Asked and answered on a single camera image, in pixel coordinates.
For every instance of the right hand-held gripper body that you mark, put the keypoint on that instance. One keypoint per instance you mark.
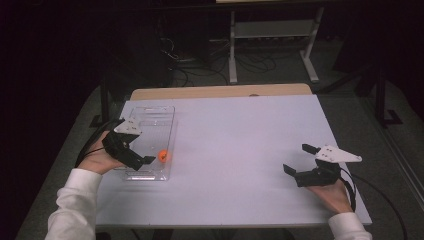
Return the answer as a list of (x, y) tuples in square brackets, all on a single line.
[(320, 176)]

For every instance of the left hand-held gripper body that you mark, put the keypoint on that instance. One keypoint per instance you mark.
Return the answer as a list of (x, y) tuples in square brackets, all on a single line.
[(120, 148)]

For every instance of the orange ball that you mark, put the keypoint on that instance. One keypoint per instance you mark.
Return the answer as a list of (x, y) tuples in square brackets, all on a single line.
[(163, 155)]

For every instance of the clear plastic tray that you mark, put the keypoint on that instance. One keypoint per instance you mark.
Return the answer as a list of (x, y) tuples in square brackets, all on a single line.
[(160, 130)]

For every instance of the person's left hand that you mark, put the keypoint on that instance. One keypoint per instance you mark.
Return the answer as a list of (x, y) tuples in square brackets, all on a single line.
[(98, 160)]

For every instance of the person's right hand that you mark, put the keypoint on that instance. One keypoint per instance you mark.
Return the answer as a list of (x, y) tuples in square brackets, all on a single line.
[(333, 198)]

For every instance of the black metal stand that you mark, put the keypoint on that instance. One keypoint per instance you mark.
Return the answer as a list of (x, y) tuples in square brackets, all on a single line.
[(105, 103), (380, 100)]

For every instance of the tan wooden table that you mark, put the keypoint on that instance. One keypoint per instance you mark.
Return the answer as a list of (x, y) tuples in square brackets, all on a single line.
[(216, 90)]

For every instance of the white metal desk frame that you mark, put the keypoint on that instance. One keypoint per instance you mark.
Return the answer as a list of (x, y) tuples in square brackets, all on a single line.
[(232, 50)]

